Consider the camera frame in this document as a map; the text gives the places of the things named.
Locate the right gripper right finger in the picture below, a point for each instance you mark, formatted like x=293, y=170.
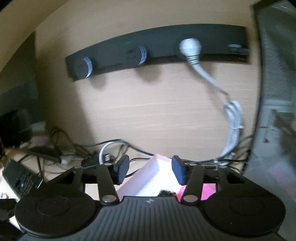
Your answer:
x=190, y=175

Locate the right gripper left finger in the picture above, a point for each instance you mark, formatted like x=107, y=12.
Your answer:
x=108, y=175

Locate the pink cardboard box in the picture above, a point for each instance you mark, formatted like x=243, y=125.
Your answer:
x=154, y=177

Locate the white power strip on desk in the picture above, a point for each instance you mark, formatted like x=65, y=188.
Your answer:
x=67, y=159

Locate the black computer monitor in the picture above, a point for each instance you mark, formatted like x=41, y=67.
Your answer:
x=271, y=162

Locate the black keyboard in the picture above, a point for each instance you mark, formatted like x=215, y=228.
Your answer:
x=21, y=180

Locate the black striped plug left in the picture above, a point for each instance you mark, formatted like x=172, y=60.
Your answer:
x=83, y=68

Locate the black striped plug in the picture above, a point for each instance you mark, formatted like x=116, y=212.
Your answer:
x=83, y=68
x=136, y=56

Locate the black striped plug middle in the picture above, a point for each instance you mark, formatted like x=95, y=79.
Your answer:
x=136, y=56

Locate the black wall power strip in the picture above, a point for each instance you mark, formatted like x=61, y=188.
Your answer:
x=226, y=43

